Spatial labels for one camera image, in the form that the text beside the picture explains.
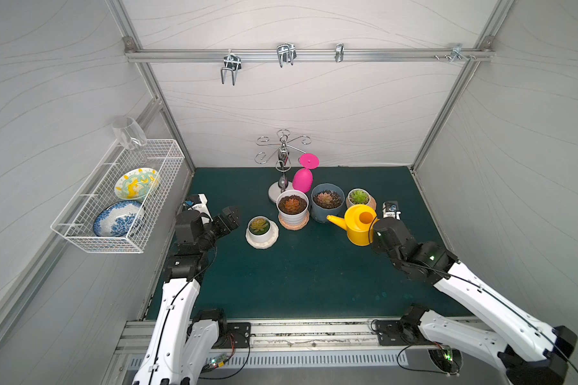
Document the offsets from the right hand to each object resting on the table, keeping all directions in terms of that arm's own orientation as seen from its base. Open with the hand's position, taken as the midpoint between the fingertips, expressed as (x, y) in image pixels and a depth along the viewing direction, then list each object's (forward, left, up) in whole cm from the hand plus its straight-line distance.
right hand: (385, 227), depth 74 cm
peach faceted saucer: (+19, -2, -13) cm, 23 cm away
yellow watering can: (-2, +9, +5) cm, 11 cm away
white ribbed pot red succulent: (+15, +30, -11) cm, 35 cm away
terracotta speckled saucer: (+11, +29, -21) cm, 38 cm away
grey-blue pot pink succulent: (+19, +17, -12) cm, 28 cm away
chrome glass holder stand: (+27, +34, 0) cm, 43 cm away
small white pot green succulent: (+21, +4, -12) cm, 25 cm away
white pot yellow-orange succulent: (+6, +43, -14) cm, 45 cm away
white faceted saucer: (+2, +41, -21) cm, 46 cm away
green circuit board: (-36, +49, -20) cm, 64 cm away
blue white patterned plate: (-8, +75, +13) cm, 77 cm away
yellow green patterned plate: (+4, +76, +13) cm, 77 cm away
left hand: (+1, +49, +3) cm, 49 cm away
